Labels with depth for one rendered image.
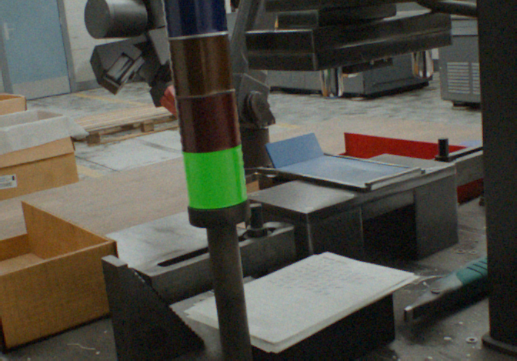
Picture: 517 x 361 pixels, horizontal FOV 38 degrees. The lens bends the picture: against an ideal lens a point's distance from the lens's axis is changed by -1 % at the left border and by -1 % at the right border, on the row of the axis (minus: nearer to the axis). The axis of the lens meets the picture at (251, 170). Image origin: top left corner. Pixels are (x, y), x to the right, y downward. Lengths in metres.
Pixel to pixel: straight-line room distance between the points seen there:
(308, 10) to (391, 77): 7.21
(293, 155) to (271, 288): 0.27
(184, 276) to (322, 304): 0.11
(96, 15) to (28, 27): 10.86
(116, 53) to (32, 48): 10.88
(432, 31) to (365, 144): 0.39
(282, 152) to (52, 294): 0.30
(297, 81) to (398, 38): 7.83
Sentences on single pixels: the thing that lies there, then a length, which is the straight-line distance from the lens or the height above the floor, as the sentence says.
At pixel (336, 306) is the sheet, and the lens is 0.56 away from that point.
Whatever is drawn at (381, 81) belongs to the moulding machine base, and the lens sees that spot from 7.81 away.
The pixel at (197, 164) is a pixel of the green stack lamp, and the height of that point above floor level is 1.08.
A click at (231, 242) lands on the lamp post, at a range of 0.48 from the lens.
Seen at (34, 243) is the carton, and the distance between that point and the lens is 0.93.
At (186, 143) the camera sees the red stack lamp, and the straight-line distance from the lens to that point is 0.46.
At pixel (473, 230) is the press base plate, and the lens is 0.86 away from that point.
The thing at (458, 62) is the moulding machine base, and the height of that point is 0.42.
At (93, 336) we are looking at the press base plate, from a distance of 0.69.
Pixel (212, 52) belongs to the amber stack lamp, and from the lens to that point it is 0.45.
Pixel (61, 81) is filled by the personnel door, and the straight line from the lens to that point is 11.98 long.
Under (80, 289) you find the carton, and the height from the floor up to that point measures 0.94.
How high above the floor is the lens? 1.18
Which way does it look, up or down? 13 degrees down
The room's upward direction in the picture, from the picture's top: 6 degrees counter-clockwise
